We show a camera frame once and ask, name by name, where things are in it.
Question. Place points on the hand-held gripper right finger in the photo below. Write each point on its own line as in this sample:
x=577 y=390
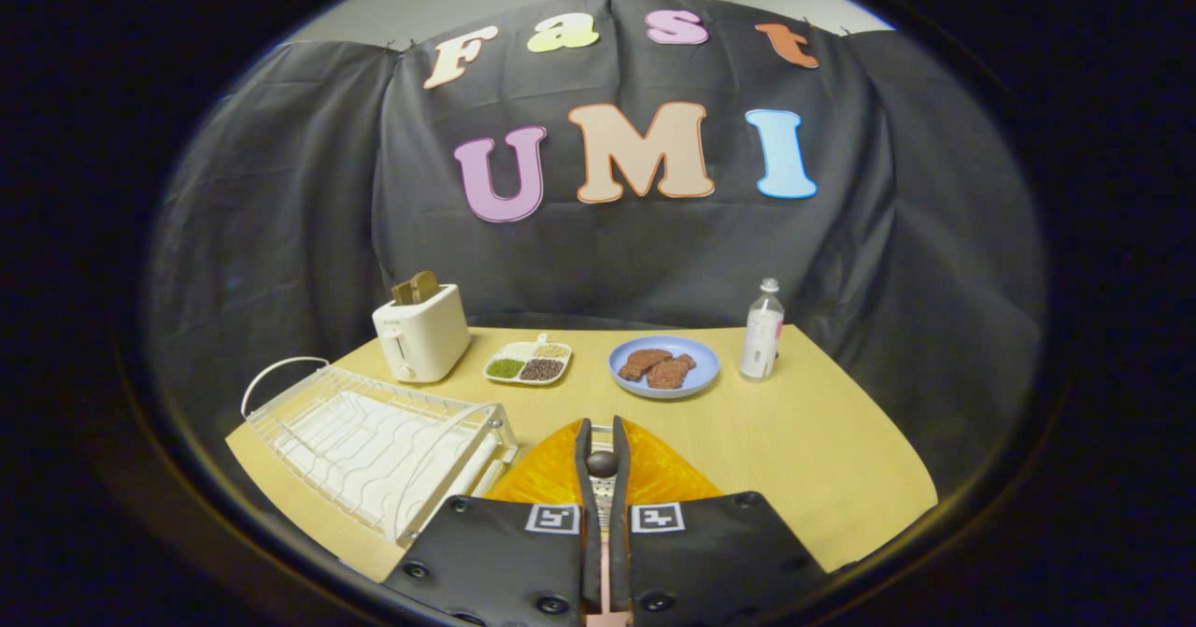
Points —
x=620 y=534

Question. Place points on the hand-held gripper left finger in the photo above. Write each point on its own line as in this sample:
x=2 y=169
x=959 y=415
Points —
x=589 y=534

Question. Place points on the dark spoon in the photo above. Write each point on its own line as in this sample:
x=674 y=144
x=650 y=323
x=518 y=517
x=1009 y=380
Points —
x=603 y=463

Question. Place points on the blue plate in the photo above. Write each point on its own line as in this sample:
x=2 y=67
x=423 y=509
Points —
x=701 y=365

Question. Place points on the white divided snack dish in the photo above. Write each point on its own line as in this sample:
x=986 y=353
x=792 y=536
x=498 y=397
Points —
x=523 y=354

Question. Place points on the brown meat piece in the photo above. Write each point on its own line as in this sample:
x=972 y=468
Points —
x=671 y=374
x=643 y=362

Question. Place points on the dark beans pile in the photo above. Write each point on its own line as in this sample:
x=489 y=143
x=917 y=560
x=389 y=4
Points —
x=541 y=369

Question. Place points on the green beans pile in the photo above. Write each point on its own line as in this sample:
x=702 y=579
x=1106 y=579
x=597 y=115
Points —
x=505 y=367

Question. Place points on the beige grains pile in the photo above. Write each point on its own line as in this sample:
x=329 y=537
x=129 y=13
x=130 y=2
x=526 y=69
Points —
x=551 y=350

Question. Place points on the clear plastic water bottle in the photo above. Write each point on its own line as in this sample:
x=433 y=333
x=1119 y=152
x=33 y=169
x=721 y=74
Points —
x=761 y=333

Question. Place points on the white toaster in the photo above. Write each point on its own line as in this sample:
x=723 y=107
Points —
x=425 y=337

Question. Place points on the black backdrop cloth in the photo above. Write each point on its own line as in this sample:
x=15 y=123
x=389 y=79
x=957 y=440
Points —
x=654 y=263

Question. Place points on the brown toast slice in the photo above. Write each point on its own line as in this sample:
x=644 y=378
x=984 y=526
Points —
x=426 y=284
x=403 y=292

